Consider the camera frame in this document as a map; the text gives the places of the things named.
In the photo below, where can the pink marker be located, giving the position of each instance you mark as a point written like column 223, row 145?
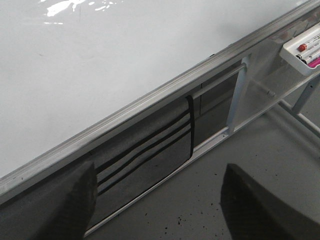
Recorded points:
column 314, row 63

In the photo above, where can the white plastic marker tray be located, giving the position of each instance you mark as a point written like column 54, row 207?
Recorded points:
column 289, row 51

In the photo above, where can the black capped marker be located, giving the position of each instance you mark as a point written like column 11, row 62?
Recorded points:
column 310, row 55

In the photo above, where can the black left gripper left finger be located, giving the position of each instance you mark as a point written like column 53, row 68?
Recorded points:
column 59, row 207

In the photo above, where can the red capped marker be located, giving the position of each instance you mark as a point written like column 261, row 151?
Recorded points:
column 310, row 42

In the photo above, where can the white metal stand frame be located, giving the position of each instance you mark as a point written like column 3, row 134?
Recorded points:
column 275, row 150

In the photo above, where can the white whiteboard with aluminium frame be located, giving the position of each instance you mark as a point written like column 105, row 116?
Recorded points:
column 68, row 65

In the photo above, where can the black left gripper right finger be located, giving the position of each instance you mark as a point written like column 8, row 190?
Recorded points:
column 251, row 212

